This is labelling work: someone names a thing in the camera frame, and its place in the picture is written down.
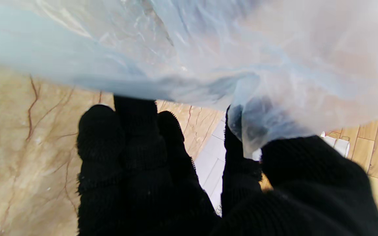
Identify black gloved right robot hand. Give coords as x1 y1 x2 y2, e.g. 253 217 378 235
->
77 95 378 236

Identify clear bubble film sheet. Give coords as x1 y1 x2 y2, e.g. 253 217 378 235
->
0 0 378 159

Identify grey lower kitchen cabinets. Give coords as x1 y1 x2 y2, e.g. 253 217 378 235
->
194 113 262 217

